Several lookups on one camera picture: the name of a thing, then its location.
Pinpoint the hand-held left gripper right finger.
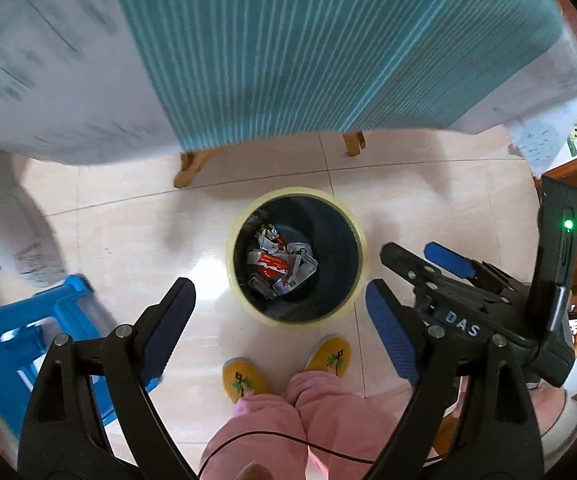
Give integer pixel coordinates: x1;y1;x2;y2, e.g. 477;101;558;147
365;279;545;480

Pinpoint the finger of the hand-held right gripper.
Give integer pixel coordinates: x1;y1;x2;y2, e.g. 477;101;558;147
424;242;531;307
379;242;450;311

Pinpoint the person's right forearm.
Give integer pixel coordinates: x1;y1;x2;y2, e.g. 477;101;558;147
531;382;577;468

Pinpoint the white black wrapper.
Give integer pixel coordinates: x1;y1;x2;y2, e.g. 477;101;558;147
268;241;319;297

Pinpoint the blue plastic stool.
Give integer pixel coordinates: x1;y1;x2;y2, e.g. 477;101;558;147
0;274;162;437

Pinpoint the person's right yellow slipper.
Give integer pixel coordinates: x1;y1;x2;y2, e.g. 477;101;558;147
308;335;352;377

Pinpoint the thin black cable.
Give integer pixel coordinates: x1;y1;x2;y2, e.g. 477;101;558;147
198;431;441;480

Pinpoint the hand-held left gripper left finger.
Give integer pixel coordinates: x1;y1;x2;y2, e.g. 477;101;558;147
17;277;197;480

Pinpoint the person's yellow slipper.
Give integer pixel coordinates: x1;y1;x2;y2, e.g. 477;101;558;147
222;357;274;404
308;335;352;377

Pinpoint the table with teal tablecloth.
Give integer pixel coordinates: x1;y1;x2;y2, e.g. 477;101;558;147
0;0;577;289

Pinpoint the person's right leg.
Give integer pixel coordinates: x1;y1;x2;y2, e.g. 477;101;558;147
287;367;420;480

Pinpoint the person's left yellow slipper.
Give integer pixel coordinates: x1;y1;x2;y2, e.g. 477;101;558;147
222;357;274;404

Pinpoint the dark round bin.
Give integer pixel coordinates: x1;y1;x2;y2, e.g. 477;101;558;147
226;187;367;324

